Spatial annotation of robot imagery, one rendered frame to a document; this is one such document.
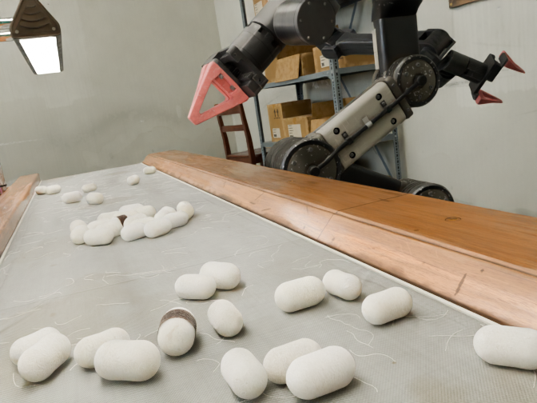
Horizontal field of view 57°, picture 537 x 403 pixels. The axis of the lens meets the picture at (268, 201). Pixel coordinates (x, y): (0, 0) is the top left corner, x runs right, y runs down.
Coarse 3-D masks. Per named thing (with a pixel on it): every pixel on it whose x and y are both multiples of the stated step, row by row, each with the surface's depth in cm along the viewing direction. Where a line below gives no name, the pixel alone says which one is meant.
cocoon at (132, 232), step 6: (138, 222) 59; (126, 228) 58; (132, 228) 58; (138, 228) 59; (126, 234) 58; (132, 234) 58; (138, 234) 59; (144, 234) 59; (126, 240) 58; (132, 240) 59
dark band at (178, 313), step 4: (168, 312) 30; (172, 312) 30; (176, 312) 30; (180, 312) 30; (184, 312) 30; (188, 312) 31; (164, 316) 30; (168, 316) 30; (172, 316) 30; (176, 316) 30; (180, 316) 30; (184, 316) 30; (188, 316) 30; (192, 316) 31; (164, 320) 30; (188, 320) 30; (192, 320) 30; (160, 324) 30; (192, 324) 30; (196, 324) 31; (196, 328) 30
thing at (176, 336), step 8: (168, 320) 29; (176, 320) 29; (184, 320) 29; (160, 328) 29; (168, 328) 29; (176, 328) 29; (184, 328) 29; (192, 328) 29; (160, 336) 29; (168, 336) 28; (176, 336) 28; (184, 336) 29; (192, 336) 29; (160, 344) 29; (168, 344) 28; (176, 344) 28; (184, 344) 29; (192, 344) 29; (168, 352) 29; (176, 352) 29; (184, 352) 29
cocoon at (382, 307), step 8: (392, 288) 30; (400, 288) 30; (368, 296) 30; (376, 296) 29; (384, 296) 29; (392, 296) 29; (400, 296) 29; (408, 296) 30; (368, 304) 29; (376, 304) 29; (384, 304) 29; (392, 304) 29; (400, 304) 29; (408, 304) 29; (368, 312) 29; (376, 312) 29; (384, 312) 29; (392, 312) 29; (400, 312) 29; (408, 312) 30; (368, 320) 29; (376, 320) 29; (384, 320) 29; (392, 320) 29
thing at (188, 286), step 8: (184, 280) 37; (192, 280) 37; (200, 280) 37; (208, 280) 37; (176, 288) 38; (184, 288) 37; (192, 288) 37; (200, 288) 37; (208, 288) 37; (184, 296) 37; (192, 296) 37; (200, 296) 37; (208, 296) 37
